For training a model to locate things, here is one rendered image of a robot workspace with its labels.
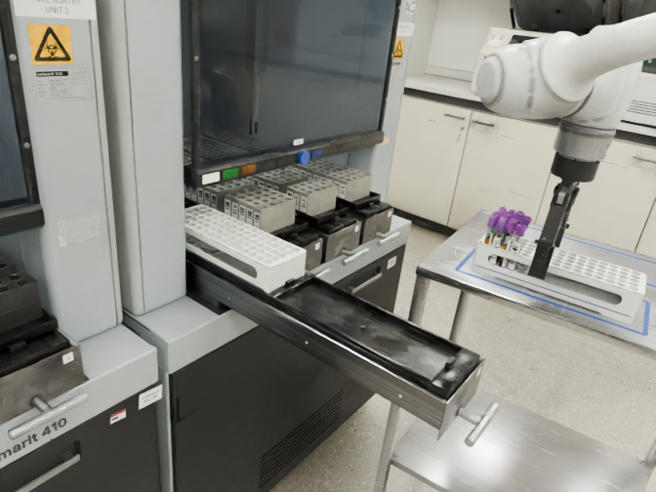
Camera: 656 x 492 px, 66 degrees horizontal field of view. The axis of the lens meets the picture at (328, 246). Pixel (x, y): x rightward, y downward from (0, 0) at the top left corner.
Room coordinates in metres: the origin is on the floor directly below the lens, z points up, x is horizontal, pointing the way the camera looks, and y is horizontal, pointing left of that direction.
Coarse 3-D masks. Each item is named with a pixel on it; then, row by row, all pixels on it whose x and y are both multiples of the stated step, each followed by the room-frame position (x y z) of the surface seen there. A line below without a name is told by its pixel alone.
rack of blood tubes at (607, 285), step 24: (480, 240) 0.93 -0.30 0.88; (528, 240) 0.96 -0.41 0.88; (480, 264) 0.91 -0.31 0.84; (528, 264) 0.87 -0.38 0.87; (552, 264) 0.87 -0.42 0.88; (576, 264) 0.88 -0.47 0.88; (600, 264) 0.89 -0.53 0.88; (528, 288) 0.87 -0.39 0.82; (552, 288) 0.84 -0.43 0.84; (576, 288) 0.88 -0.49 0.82; (600, 288) 0.89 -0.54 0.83; (624, 288) 0.79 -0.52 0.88; (600, 312) 0.80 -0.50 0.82; (624, 312) 0.78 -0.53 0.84
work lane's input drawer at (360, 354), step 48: (240, 288) 0.77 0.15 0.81; (288, 288) 0.77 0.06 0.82; (336, 288) 0.79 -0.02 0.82; (288, 336) 0.70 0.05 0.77; (336, 336) 0.66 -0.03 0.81; (384, 336) 0.68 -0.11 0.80; (432, 336) 0.68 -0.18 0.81; (384, 384) 0.59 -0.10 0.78; (432, 384) 0.56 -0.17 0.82; (480, 432) 0.55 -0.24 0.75
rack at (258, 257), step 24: (192, 216) 0.93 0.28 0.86; (216, 216) 0.95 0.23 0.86; (192, 240) 0.90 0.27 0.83; (216, 240) 0.83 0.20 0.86; (240, 240) 0.85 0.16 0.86; (264, 240) 0.86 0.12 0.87; (216, 264) 0.83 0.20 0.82; (240, 264) 0.86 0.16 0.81; (264, 264) 0.76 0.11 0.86; (288, 264) 0.79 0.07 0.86; (264, 288) 0.76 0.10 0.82
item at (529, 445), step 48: (576, 240) 1.15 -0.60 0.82; (480, 288) 0.85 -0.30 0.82; (624, 336) 0.73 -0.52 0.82; (432, 432) 1.02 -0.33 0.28; (528, 432) 1.06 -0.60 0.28; (576, 432) 1.08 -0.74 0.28; (384, 480) 0.90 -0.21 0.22; (432, 480) 0.87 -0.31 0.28; (480, 480) 0.88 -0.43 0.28; (528, 480) 0.90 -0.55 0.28; (576, 480) 0.91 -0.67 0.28; (624, 480) 0.93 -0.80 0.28
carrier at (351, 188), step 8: (360, 176) 1.29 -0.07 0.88; (368, 176) 1.29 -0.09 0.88; (344, 184) 1.22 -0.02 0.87; (352, 184) 1.24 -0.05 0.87; (360, 184) 1.27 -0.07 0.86; (368, 184) 1.30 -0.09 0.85; (344, 192) 1.22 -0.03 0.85; (352, 192) 1.24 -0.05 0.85; (360, 192) 1.27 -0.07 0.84; (368, 192) 1.30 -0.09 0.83; (352, 200) 1.25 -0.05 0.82
